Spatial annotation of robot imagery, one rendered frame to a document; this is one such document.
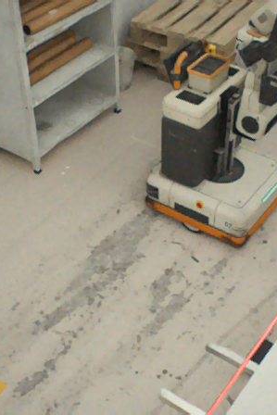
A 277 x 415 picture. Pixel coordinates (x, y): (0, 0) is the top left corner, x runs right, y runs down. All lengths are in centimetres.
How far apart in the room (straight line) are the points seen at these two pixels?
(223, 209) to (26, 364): 132
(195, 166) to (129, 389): 124
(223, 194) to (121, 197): 72
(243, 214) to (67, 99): 178
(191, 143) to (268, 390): 331
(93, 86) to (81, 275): 176
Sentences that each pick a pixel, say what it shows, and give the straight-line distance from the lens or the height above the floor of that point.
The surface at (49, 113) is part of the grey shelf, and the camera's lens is 466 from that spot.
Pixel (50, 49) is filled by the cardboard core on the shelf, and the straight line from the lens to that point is 447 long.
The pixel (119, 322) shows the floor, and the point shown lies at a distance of 340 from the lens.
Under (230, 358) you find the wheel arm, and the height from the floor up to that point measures 85.
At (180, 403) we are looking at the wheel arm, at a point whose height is 86.
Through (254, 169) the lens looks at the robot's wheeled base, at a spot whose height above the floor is 28.
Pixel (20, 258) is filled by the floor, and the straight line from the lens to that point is 377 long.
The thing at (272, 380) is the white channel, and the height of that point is 246.
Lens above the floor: 264
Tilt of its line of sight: 41 degrees down
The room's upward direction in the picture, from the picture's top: 1 degrees counter-clockwise
